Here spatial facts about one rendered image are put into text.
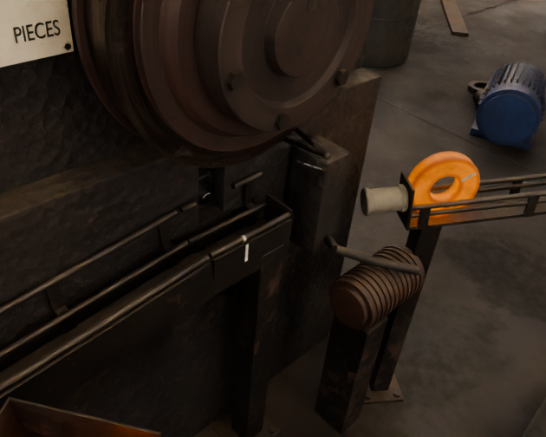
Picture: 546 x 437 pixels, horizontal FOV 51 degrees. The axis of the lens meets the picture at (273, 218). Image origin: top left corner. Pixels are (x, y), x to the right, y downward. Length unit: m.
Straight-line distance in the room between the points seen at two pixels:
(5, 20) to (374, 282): 0.86
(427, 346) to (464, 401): 0.21
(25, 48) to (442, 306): 1.59
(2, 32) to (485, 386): 1.56
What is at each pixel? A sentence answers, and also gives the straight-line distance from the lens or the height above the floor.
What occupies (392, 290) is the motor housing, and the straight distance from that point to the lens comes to 1.28.
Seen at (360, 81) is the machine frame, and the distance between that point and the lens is 1.27.
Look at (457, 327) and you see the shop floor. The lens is 1.99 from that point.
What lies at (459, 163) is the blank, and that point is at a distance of 1.24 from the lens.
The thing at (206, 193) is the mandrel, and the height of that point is 0.75.
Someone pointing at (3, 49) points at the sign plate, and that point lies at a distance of 0.80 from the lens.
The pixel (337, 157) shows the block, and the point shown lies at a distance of 1.12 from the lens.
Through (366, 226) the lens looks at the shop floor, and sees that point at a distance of 2.28.
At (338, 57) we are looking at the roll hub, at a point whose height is 1.06.
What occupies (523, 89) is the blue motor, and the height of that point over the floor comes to 0.33.
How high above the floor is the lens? 1.37
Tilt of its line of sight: 37 degrees down
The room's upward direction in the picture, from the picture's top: 6 degrees clockwise
